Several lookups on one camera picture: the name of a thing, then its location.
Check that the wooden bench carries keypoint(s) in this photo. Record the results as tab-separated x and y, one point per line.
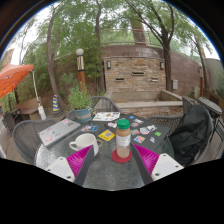
28	105

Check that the round dark side table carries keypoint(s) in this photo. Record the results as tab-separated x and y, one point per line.
210	106

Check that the flat round red coaster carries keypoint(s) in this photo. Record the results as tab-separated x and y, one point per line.
115	158

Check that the globe-topped wooden lamp post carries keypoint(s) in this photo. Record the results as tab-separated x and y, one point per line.
81	71

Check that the yellow card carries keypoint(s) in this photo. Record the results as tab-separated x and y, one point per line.
106	135

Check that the stone wall fountain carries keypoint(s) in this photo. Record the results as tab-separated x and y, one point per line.
133	78

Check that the orange patio umbrella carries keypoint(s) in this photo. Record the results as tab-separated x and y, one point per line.
13	78

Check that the dark metal patio chair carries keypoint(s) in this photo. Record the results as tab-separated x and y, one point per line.
220	133

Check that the blue yellow striped cone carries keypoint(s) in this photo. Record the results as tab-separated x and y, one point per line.
56	104

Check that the dark laptop with stickers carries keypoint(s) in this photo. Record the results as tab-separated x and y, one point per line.
156	128

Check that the potted green plant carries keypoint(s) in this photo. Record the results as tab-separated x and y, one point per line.
80	98

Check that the white printed magazine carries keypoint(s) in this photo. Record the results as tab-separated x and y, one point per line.
106	116

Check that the green-capped brown drink bottle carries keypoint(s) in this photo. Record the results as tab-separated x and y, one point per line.
123	140

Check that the colourful photo card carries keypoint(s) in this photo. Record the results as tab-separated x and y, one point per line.
89	128

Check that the black wall lantern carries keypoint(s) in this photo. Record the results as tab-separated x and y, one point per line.
108	64
162	65

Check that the grey electrical box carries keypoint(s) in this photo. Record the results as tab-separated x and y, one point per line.
175	84

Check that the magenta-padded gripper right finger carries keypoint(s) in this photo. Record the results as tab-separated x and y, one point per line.
165	165

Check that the grey mesh patio chair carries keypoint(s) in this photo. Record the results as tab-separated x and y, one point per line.
25	136
158	120
105	104

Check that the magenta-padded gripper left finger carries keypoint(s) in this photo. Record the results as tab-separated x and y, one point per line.
60	166

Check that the black jacket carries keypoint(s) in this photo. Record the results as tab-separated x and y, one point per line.
191	133

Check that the white ceramic mug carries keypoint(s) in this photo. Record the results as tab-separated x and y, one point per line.
83	143

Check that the silver laptop with stickers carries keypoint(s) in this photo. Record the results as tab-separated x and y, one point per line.
58	131

